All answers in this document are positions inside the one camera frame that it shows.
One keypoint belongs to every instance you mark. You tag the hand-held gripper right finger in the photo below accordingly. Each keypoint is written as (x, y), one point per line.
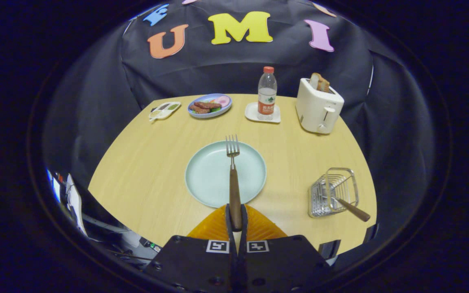
(244, 232)

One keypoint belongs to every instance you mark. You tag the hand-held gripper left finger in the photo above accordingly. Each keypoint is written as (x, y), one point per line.
(229, 232)

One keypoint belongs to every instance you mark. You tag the light green plate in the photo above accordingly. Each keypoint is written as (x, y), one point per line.
(206, 179)

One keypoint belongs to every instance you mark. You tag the black table clamp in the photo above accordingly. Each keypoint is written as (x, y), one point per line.
(329, 249)

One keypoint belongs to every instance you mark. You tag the blue plate with food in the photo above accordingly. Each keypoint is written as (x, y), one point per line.
(209, 116)

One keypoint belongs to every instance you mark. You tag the white square coaster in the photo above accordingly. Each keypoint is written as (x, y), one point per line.
(250, 114)

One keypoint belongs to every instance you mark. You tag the brown sausage piece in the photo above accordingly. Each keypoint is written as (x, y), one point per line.
(199, 110)
(207, 105)

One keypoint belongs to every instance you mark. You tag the pink ham slice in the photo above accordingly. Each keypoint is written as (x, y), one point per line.
(222, 100)

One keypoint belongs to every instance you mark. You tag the white divided sauce dish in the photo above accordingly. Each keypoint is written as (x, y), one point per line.
(165, 110)

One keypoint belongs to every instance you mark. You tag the white toaster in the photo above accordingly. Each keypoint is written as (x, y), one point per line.
(312, 110)

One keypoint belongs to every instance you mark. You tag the clear water bottle red cap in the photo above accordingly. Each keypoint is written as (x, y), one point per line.
(267, 91)

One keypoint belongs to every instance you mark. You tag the brown toast slice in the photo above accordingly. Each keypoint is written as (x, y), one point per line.
(324, 85)
(315, 80)

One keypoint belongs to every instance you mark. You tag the black backdrop cloth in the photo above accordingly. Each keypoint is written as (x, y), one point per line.
(96, 101)

